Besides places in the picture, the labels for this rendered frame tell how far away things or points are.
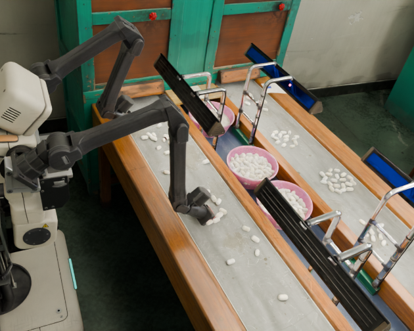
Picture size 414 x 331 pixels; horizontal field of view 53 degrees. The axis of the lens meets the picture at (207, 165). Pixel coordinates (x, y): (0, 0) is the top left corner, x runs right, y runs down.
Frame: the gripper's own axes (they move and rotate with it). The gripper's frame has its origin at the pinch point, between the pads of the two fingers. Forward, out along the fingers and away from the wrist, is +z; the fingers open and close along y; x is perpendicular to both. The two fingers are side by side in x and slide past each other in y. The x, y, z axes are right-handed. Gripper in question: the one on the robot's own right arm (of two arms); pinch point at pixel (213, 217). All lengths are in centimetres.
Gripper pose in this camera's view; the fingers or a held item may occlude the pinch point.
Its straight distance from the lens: 183.2
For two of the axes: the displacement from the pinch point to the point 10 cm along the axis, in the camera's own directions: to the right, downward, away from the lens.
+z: 5.6, 3.1, 7.6
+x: -6.7, 7.1, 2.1
